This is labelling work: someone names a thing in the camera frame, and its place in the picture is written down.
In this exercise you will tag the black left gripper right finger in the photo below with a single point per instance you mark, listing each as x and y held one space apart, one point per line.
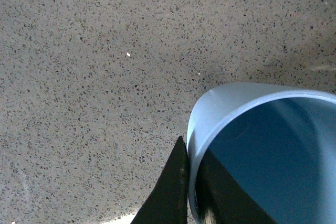
220 199

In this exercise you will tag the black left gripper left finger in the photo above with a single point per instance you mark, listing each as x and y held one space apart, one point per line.
167 203

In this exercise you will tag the blue plastic cup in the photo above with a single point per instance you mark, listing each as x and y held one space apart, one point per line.
278 143

